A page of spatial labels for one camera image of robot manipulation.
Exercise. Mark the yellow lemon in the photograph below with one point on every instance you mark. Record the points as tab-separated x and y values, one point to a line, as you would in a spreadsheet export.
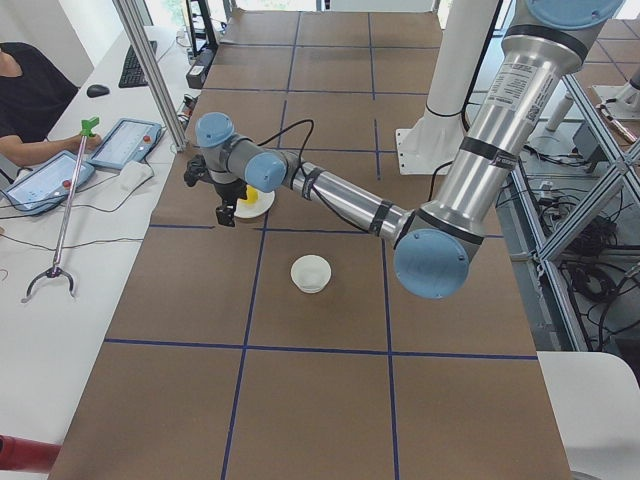
252	195

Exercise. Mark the black computer mouse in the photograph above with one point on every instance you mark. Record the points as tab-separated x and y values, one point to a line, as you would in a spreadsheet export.
97	90

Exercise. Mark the green handled reacher grabber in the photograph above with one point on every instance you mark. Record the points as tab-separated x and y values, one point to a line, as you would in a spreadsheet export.
55	270

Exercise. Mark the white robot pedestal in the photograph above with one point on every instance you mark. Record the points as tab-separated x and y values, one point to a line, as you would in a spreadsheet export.
436	136

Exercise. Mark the black keyboard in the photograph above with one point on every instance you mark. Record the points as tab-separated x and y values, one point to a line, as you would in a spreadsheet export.
132	74

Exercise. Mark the near teach pendant tablet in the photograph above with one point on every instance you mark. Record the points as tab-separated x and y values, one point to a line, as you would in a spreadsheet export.
44	187

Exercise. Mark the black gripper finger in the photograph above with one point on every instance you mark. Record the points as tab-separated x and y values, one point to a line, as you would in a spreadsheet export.
225	213

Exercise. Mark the red fire extinguisher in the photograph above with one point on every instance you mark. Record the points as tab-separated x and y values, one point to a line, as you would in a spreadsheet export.
24	455

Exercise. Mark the far teach pendant tablet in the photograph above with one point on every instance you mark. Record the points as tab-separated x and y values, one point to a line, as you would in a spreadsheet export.
130	140

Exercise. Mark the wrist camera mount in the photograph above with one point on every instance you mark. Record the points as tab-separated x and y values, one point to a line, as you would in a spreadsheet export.
196	170

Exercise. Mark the brown paper table mat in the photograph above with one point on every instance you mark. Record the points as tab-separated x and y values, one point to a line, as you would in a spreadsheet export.
216	366

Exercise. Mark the black mini computer box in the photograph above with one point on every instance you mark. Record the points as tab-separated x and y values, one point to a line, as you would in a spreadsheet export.
198	72

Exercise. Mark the teach pendant tablet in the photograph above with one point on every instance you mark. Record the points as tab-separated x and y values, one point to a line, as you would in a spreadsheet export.
44	187
130	140

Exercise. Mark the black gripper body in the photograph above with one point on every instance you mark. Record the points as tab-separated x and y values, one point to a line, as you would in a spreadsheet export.
227	191

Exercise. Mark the person in black shirt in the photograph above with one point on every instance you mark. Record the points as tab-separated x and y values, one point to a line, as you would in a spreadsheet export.
34	95

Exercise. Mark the white plate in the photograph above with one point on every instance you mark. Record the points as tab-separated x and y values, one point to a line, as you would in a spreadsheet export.
263	204

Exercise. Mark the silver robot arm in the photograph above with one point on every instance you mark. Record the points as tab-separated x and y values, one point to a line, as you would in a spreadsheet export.
436	242

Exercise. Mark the aluminium frame post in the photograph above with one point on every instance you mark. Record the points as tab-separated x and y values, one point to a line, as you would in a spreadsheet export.
133	25

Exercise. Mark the white folded cloth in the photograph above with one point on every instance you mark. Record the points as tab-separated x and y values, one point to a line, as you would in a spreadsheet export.
133	175

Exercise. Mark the white bowl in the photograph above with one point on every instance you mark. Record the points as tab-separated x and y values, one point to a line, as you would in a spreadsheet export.
310	273

